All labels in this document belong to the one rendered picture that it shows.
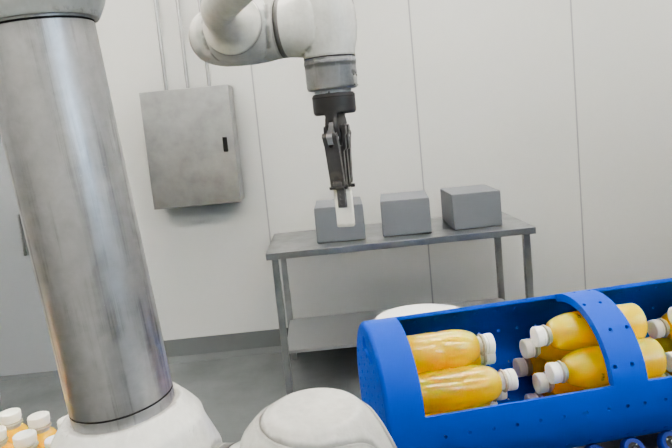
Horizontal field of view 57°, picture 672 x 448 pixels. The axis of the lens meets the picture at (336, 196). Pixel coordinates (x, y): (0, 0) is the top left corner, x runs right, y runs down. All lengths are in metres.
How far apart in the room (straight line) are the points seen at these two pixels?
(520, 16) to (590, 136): 1.01
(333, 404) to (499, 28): 4.21
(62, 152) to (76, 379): 0.21
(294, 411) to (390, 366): 0.50
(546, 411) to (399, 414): 0.26
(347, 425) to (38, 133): 0.37
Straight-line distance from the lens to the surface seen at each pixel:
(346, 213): 1.09
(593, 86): 4.89
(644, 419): 1.29
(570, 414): 1.20
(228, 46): 1.06
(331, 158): 1.05
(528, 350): 1.33
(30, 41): 0.59
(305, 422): 0.59
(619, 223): 5.03
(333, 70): 1.05
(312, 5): 1.06
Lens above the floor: 1.60
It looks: 7 degrees down
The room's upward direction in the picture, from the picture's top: 6 degrees counter-clockwise
